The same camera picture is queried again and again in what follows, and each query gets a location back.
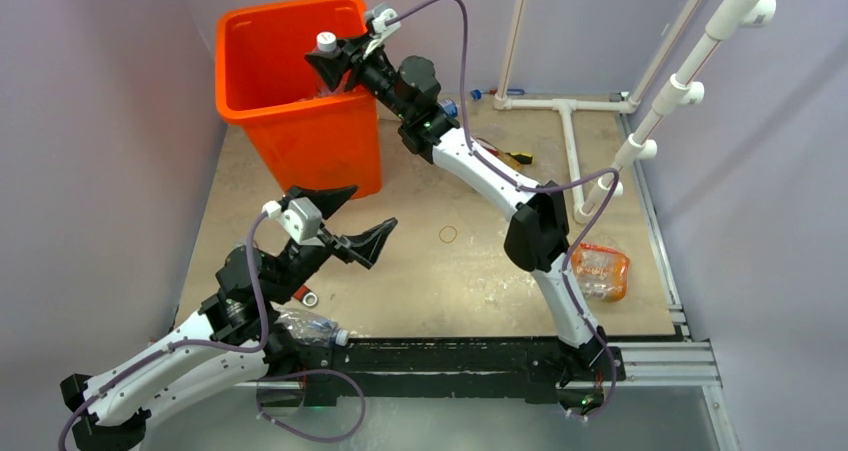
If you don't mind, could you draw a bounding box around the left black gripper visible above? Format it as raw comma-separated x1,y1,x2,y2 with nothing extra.
269,184,396,304

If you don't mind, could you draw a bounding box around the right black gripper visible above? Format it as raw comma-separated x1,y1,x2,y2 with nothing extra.
307,32,412,122

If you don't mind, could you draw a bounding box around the small clear bottle white cap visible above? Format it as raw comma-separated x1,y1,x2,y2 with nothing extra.
313,31,347,98

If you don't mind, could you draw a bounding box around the crushed bottle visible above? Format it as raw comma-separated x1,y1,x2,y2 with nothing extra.
275,308,350,348

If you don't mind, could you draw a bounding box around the orange drink bottle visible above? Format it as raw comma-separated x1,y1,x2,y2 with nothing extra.
571,243,631,303

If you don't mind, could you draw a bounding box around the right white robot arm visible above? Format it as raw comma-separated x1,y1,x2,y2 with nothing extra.
305,32,615,378

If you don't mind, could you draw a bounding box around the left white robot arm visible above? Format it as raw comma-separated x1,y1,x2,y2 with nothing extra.
58,186,397,450

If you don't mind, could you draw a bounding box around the orange plastic bin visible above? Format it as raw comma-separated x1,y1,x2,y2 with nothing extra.
215,0,383,198

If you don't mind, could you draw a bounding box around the rubber band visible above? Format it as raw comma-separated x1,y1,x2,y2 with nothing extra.
438,225,458,244

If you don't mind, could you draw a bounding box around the blue label bottle far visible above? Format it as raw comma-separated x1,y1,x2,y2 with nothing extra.
438,98,459,118

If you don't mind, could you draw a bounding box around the blue cap pen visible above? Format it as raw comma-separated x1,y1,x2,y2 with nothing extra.
469,88,526,101

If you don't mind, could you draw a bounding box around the red gold snack wrapper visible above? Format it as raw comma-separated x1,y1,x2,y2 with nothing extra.
475,137,524,171

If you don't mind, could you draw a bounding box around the yellow black screwdriver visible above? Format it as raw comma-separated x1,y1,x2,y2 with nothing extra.
509,153,534,165

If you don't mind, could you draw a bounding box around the white PVC diagonal pole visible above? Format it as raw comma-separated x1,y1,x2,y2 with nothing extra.
576,0,778,217

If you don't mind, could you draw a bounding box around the red handle adjustable wrench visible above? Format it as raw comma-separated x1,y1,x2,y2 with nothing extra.
292,286,319,308

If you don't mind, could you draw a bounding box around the white PVC pipe frame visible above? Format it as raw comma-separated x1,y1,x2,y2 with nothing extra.
493,0,720,224

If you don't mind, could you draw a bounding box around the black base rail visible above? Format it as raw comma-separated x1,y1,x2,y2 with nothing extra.
261,336,626,412

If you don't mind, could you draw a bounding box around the aluminium frame rail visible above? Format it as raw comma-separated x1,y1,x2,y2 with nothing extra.
612,303,740,450

